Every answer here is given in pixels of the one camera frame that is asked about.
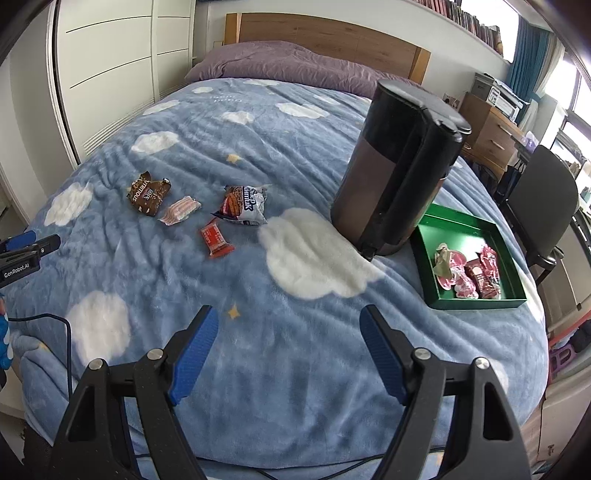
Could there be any pink cartoon shaped packet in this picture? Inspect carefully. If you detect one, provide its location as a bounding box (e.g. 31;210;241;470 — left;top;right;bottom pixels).
435;250;479;299

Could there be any small red orange candy bar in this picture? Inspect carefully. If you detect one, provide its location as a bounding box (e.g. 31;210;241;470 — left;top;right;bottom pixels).
199;219;235;258

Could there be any dark red noodle snack packet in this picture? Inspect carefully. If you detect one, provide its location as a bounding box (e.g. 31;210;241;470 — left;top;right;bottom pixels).
464;259;501;300

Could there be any brown nutritious snack bag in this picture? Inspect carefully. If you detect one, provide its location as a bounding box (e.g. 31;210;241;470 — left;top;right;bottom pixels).
127;171;171;217

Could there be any large red white snack pouch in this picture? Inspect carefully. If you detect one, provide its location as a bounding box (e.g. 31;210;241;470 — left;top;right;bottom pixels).
479;245;501;287

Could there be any pink striped candy packet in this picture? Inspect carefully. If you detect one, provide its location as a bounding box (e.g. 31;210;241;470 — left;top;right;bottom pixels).
159;196;201;226

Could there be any blue white chip snack bag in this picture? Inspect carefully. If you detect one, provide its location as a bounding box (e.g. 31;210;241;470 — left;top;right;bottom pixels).
212;185;269;226

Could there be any olive green snack packet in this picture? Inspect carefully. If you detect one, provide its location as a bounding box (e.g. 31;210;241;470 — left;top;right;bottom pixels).
433;243;454;280

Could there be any blue gloved left hand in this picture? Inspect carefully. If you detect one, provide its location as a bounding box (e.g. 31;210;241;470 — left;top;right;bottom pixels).
0;297;14;371

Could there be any green tray box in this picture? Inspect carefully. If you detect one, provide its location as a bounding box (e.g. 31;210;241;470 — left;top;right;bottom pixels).
411;204;526;310

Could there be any blue cloud blanket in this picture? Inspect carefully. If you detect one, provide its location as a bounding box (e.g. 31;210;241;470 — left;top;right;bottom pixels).
5;79;548;479

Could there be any purple stool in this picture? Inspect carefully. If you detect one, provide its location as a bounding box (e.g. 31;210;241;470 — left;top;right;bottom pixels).
549;344;576;381

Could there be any white wardrobe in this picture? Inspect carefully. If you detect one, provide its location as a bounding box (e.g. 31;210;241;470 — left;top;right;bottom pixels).
49;0;197;165

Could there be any brown black electric kettle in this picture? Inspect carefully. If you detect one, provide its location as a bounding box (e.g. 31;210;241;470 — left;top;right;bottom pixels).
331;79;472;260

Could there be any grey office chair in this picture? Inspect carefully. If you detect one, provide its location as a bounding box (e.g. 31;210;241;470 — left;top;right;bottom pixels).
501;145;579;284

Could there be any wooden drawer cabinet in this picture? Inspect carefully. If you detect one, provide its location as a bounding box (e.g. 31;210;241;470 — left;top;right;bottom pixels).
459;93;524;181

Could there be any grey printer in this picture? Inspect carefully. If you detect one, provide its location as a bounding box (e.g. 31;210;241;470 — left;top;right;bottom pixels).
471;73;527;123

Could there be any wooden headboard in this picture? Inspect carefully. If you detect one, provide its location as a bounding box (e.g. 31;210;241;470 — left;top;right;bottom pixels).
223;12;431;84

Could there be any purple duvet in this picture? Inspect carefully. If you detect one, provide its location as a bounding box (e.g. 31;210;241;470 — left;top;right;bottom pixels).
184;41;405;98

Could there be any teal curtain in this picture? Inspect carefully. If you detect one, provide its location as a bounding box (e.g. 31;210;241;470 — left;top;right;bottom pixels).
505;18;551;102

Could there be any row of books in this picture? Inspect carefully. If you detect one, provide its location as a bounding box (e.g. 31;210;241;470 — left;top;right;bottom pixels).
415;0;503;55

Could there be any black cable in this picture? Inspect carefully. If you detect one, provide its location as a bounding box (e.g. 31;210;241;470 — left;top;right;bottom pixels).
6;313;385;480

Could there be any wall power socket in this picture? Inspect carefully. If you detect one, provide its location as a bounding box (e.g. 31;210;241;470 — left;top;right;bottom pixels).
443;94;460;110

